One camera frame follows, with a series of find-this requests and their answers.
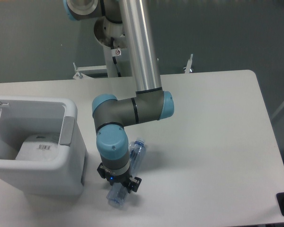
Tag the white plastic packaging bag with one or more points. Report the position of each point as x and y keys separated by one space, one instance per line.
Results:
x=39 y=147

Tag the white pedestal base frame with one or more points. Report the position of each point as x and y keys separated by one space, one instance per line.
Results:
x=101 y=71

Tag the white open trash can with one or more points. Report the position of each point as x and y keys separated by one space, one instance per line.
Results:
x=23 y=116

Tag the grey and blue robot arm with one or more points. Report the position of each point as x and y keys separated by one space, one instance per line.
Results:
x=151 y=102

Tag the crushed clear plastic bottle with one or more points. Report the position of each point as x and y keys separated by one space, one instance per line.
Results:
x=118 y=193

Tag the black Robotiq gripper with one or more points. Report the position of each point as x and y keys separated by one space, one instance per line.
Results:
x=132 y=184

